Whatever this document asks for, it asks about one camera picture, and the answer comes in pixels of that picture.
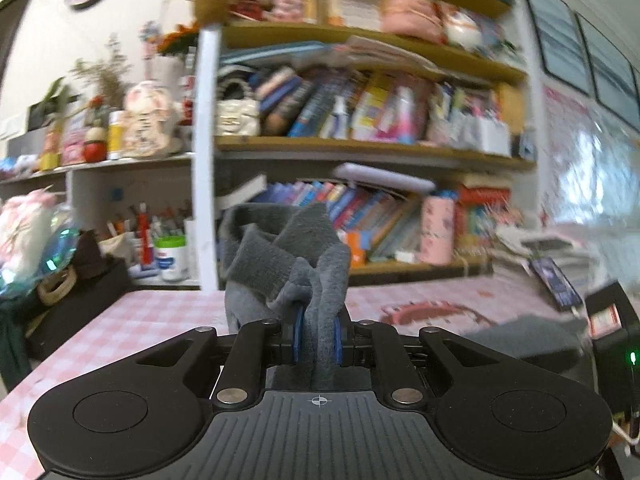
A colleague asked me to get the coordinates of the white handbag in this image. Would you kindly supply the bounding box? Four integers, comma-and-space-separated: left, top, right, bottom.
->
215, 77, 262, 137

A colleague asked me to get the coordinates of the stack of books and papers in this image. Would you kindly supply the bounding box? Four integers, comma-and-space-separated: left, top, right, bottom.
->
492, 231, 598, 273

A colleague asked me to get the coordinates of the pink checked cartoon table mat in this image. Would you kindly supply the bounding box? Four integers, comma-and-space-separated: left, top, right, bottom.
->
0, 280, 601, 411

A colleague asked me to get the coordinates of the pink cylindrical container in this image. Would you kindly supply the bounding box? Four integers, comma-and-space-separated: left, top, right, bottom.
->
419, 195, 457, 267

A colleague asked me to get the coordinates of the red pen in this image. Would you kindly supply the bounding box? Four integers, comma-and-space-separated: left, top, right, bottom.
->
137, 202, 154, 270

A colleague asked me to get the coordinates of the dark brown bag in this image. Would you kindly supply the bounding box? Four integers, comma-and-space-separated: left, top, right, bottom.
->
22, 229, 135, 362

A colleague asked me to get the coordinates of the grey knit sweater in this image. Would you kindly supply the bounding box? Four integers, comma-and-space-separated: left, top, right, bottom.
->
217, 203, 596, 392

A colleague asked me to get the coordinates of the dried flower bunch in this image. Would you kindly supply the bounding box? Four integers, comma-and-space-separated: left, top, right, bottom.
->
71, 35, 134, 107

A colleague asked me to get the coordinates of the grey thick book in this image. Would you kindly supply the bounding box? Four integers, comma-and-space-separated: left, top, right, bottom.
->
215, 174, 269, 212

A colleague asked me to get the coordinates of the row of colourful leaning books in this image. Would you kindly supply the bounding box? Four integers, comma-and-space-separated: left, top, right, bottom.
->
260, 180, 426, 266

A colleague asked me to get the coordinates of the row of books with bottles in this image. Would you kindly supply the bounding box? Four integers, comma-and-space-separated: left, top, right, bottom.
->
250, 66, 437, 144

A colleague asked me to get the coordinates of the black smartphone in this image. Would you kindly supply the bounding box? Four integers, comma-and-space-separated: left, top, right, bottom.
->
529, 257, 584, 309

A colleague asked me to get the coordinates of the white jar with green lid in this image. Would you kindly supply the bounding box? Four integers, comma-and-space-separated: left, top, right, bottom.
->
153, 236, 189, 282

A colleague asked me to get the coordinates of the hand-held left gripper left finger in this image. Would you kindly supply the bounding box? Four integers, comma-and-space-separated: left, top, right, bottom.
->
132, 302, 307, 407

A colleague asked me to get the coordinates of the pink plush toy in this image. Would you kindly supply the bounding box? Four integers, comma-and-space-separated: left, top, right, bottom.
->
379, 0, 447, 42

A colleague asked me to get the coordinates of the cream plush rabbit doll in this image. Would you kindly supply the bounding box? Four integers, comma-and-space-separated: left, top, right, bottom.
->
122, 80, 177, 159

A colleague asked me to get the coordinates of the thick red lying book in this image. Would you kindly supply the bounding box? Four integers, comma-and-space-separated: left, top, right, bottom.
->
457, 185, 512, 207

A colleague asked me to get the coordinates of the window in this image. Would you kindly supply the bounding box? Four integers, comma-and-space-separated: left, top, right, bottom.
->
515, 0, 640, 128

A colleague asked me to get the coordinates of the wooden bookshelf with white frame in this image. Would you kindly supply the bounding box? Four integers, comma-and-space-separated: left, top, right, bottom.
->
192, 0, 543, 292

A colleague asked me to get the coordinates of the clear plastic bag with plush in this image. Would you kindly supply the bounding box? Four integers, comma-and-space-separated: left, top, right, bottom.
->
0, 189, 82, 303

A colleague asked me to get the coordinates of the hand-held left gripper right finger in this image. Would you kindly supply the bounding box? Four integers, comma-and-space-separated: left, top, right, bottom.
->
330, 316, 507, 407

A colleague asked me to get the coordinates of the white flat pouch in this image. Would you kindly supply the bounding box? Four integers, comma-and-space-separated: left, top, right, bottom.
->
334, 162, 437, 197

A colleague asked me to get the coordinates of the yellow bottle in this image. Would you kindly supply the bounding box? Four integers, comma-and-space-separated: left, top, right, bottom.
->
107, 110, 125, 160

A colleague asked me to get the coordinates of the white pen holder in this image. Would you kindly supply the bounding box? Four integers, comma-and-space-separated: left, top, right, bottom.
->
469, 110, 512, 157

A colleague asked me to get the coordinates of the white side shelf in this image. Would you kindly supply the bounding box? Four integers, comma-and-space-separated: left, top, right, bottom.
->
0, 152, 202, 289

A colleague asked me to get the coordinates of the red round doll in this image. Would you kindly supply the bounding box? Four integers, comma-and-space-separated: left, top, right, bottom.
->
82, 127, 109, 164

